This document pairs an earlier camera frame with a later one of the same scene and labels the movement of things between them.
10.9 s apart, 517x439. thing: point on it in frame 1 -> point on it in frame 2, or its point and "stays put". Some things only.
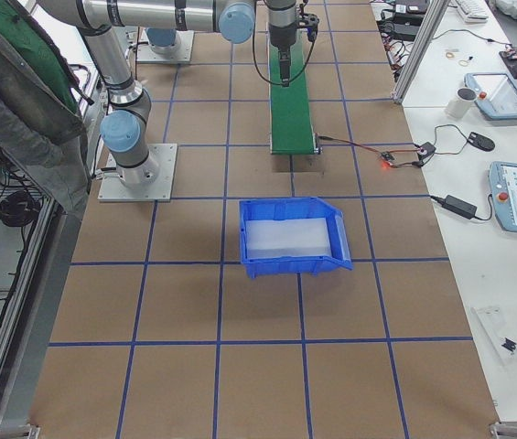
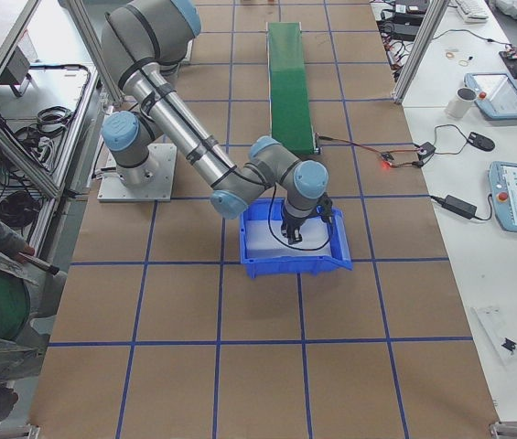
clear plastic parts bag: x=506 y=345 stays put
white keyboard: x=472 y=11 stays put
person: x=22 y=93 -> x=5 y=294
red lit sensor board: x=388 y=160 stays put
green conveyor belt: x=291 y=125 stays put
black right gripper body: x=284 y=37 -> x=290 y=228
